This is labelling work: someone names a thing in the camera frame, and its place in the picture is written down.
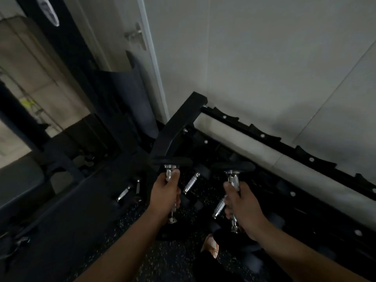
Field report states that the black gym machine frame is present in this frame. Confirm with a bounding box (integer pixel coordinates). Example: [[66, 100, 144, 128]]
[[0, 0, 141, 209]]

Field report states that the person's black trouser leg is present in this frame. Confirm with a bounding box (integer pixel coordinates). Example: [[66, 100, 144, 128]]
[[192, 251, 247, 282]]

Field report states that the person's right hand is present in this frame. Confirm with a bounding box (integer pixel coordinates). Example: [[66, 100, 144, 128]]
[[223, 181, 269, 242]]

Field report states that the person's foot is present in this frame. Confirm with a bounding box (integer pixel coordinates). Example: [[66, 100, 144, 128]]
[[201, 234, 220, 259]]

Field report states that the white oval sticker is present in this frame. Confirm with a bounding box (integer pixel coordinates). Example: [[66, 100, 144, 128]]
[[35, 0, 60, 27]]

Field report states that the white door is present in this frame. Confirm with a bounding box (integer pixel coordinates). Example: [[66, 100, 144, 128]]
[[63, 0, 170, 124]]

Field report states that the dark rolled exercise mat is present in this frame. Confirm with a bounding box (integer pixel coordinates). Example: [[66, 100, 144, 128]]
[[110, 50, 160, 139]]

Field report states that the person's left hand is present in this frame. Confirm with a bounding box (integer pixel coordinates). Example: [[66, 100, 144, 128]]
[[146, 169, 182, 221]]

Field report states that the black metal dumbbell rack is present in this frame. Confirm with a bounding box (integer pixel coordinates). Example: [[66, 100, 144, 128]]
[[149, 91, 376, 282]]

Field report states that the black dumbbell with chrome handle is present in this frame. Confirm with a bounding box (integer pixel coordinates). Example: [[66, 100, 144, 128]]
[[206, 194, 228, 232], [148, 155, 195, 242], [113, 185, 133, 204], [211, 161, 266, 254], [179, 165, 211, 211], [133, 177, 144, 203]]

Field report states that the grey padded gym bench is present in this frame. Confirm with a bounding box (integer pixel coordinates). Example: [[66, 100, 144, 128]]
[[0, 154, 56, 216]]

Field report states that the person's right forearm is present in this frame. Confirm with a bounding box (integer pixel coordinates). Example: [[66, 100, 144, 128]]
[[249, 221, 370, 282]]

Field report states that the person's left forearm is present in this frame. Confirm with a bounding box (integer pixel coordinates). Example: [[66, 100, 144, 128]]
[[73, 209, 167, 282]]

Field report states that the silver door handle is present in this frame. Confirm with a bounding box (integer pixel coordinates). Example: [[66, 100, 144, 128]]
[[124, 23, 147, 51]]

